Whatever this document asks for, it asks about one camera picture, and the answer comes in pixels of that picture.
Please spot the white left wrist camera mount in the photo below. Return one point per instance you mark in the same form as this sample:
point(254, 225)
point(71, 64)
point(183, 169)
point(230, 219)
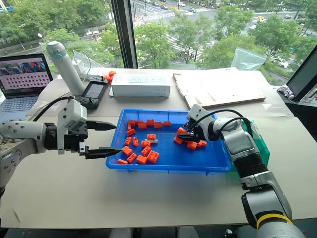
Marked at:
point(73, 112)

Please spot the dark window frame post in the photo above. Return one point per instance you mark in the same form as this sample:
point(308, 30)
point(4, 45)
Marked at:
point(123, 32)

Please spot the large orange toy brick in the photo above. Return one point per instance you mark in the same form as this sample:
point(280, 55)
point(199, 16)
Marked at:
point(153, 156)

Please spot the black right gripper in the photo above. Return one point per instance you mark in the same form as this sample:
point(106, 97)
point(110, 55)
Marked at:
point(200, 134)

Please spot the flat cardboard sheet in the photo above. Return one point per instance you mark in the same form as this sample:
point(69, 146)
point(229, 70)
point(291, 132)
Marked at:
point(218, 88)

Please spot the white power strip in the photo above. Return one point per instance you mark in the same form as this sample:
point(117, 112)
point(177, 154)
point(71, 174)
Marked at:
point(97, 72)

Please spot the open silver laptop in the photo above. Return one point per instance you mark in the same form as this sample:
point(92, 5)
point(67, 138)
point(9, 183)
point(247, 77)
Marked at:
point(23, 77)

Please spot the black handheld controller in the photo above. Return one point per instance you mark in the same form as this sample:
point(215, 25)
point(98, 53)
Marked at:
point(93, 91)

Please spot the blue plastic bin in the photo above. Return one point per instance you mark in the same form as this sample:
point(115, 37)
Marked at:
point(171, 158)

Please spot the white cardboard box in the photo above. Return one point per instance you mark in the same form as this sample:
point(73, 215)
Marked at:
point(141, 85)

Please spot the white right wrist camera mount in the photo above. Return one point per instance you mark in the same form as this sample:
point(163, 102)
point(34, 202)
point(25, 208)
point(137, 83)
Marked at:
point(198, 111)

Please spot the white power adapter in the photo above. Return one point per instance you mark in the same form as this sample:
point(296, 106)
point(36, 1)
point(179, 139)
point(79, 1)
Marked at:
point(78, 66)

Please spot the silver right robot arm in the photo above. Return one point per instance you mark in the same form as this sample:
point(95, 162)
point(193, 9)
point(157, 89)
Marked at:
point(247, 153)

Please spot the clear plastic bag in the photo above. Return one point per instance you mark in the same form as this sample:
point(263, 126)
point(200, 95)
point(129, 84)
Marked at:
point(248, 58)

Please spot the black monitor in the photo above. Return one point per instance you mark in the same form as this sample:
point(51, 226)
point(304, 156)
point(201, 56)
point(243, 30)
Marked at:
point(303, 77)

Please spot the grey toy brick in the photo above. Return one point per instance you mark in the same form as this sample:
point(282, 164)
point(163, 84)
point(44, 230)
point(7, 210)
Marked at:
point(155, 141)

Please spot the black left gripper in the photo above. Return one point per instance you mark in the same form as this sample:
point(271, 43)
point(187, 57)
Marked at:
point(74, 141)

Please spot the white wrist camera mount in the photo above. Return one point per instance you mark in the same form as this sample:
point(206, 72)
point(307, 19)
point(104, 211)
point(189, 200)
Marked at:
point(73, 112)
point(198, 111)

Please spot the orange plastic part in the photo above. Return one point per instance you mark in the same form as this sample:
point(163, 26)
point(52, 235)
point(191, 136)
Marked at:
point(112, 73)

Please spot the green plastic bin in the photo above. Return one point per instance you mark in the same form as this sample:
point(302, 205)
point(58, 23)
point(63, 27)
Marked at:
point(262, 146)

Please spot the white insulated bottle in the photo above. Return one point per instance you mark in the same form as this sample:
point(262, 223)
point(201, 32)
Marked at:
point(67, 69)

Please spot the small crumpled cloth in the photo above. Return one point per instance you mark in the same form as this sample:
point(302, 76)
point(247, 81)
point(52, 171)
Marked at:
point(286, 90)

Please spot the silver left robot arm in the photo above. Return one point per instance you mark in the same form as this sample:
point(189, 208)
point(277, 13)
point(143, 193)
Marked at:
point(22, 131)

